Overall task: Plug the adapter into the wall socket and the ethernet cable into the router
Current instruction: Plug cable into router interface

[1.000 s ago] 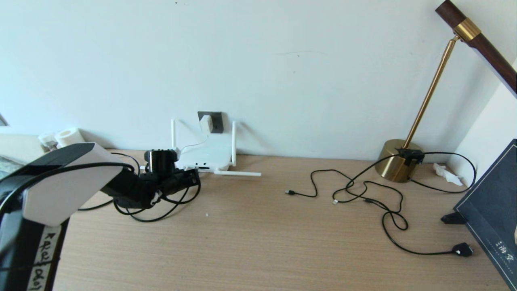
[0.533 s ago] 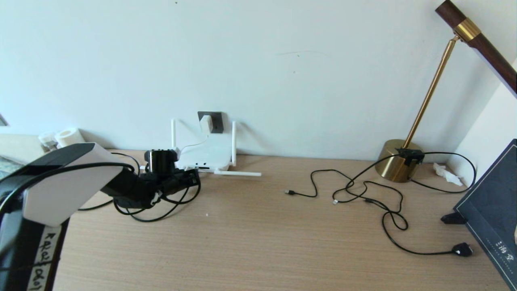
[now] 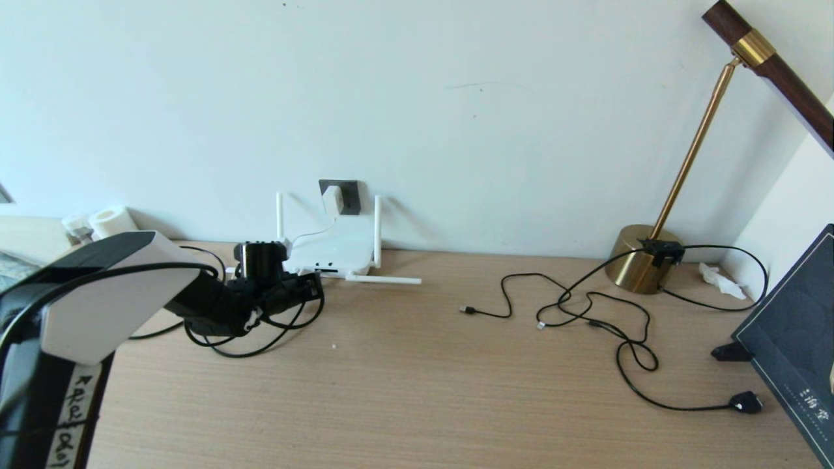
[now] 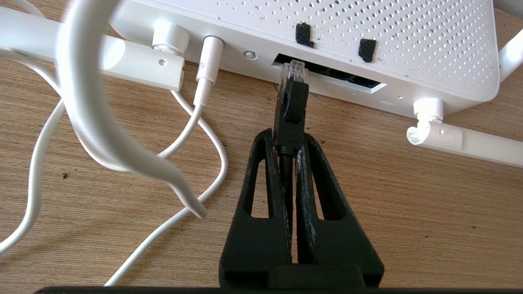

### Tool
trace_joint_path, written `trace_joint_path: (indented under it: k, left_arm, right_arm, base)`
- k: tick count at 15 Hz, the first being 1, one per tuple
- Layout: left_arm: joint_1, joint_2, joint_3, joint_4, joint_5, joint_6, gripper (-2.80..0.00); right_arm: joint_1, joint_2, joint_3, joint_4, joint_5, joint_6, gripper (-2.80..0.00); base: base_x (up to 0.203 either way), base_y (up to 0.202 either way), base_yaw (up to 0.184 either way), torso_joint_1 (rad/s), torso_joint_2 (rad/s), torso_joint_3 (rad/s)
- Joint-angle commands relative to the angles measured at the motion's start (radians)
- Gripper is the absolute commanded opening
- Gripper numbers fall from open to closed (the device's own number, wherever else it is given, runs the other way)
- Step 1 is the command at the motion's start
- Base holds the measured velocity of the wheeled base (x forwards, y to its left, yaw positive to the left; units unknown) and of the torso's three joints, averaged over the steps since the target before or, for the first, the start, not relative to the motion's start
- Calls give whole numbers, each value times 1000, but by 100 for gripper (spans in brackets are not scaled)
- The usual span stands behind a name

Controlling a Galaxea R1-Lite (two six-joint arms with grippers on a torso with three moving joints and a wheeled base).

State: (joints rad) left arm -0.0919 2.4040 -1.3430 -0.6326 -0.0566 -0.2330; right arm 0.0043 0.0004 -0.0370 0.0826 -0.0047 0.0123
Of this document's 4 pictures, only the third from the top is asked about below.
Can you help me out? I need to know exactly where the small clear jar white lid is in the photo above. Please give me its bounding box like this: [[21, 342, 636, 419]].
[[63, 215, 93, 243]]

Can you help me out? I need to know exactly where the black USB cable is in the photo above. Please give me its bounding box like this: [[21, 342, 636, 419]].
[[616, 316, 764, 415], [460, 248, 649, 321]]

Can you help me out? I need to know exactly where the black junction box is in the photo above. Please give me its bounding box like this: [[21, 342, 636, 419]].
[[639, 238, 686, 268]]

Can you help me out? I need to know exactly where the white router with four antennas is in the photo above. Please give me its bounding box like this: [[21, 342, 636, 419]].
[[276, 191, 423, 285]]

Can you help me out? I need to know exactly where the grey patterned cloth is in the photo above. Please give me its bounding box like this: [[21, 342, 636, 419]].
[[0, 251, 30, 292]]

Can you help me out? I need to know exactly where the black cable with silver tip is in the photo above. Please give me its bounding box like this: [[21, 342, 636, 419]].
[[536, 290, 660, 373]]

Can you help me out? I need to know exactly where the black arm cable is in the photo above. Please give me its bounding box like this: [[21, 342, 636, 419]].
[[0, 263, 325, 358]]

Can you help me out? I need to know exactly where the grey wall socket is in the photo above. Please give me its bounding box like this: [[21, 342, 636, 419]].
[[319, 179, 361, 216]]

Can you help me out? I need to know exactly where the thin black lamp cord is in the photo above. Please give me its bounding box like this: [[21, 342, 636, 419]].
[[659, 244, 769, 312]]

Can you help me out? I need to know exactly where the crumpled white tissue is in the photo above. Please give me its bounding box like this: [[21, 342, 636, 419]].
[[699, 262, 749, 300]]

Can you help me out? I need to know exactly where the white toilet paper roll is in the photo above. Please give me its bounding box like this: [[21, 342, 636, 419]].
[[89, 206, 139, 239]]

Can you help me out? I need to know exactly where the thin white power cable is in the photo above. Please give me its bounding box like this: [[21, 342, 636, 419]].
[[289, 214, 339, 255]]

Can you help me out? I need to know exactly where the dark blue framed board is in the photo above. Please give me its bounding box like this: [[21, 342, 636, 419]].
[[732, 225, 834, 467]]

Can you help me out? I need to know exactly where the black ethernet cable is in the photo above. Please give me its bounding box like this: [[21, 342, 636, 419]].
[[129, 246, 325, 358]]

